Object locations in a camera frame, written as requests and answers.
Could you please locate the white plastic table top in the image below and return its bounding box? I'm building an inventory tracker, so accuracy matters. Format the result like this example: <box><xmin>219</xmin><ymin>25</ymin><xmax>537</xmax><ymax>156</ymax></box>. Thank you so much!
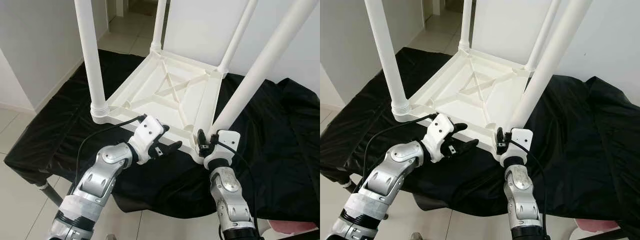
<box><xmin>91</xmin><ymin>47</ymin><xmax>228</xmax><ymax>163</ymax></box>
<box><xmin>392</xmin><ymin>46</ymin><xmax>531</xmax><ymax>166</ymax></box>

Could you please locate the white plastic table leg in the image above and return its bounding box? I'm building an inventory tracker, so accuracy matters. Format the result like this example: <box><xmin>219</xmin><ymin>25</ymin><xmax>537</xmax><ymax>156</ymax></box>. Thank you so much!
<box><xmin>150</xmin><ymin>0</ymin><xmax>168</xmax><ymax>53</ymax></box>
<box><xmin>510</xmin><ymin>0</ymin><xmax>593</xmax><ymax>132</ymax></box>
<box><xmin>74</xmin><ymin>0</ymin><xmax>110</xmax><ymax>119</ymax></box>
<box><xmin>364</xmin><ymin>0</ymin><xmax>412</xmax><ymax>119</ymax></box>
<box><xmin>217</xmin><ymin>0</ymin><xmax>259</xmax><ymax>73</ymax></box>
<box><xmin>525</xmin><ymin>0</ymin><xmax>562</xmax><ymax>71</ymax></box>
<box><xmin>207</xmin><ymin>0</ymin><xmax>320</xmax><ymax>138</ymax></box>
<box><xmin>459</xmin><ymin>0</ymin><xmax>474</xmax><ymax>51</ymax></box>

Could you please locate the pink stool seat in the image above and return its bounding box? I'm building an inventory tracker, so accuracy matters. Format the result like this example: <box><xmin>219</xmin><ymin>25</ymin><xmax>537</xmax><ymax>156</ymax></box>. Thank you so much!
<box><xmin>270</xmin><ymin>220</ymin><xmax>318</xmax><ymax>236</ymax></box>
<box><xmin>575</xmin><ymin>218</ymin><xmax>623</xmax><ymax>233</ymax></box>

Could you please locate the black metal bar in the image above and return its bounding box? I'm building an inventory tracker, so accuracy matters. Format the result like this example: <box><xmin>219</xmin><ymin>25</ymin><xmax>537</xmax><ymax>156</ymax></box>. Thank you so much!
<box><xmin>590</xmin><ymin>230</ymin><xmax>628</xmax><ymax>240</ymax></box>
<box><xmin>295</xmin><ymin>227</ymin><xmax>321</xmax><ymax>239</ymax></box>

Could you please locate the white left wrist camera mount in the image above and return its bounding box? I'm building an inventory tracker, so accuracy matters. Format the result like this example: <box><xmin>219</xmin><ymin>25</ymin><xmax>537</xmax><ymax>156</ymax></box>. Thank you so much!
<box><xmin>131</xmin><ymin>115</ymin><xmax>166</xmax><ymax>165</ymax></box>
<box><xmin>424</xmin><ymin>113</ymin><xmax>456</xmax><ymax>163</ymax></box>

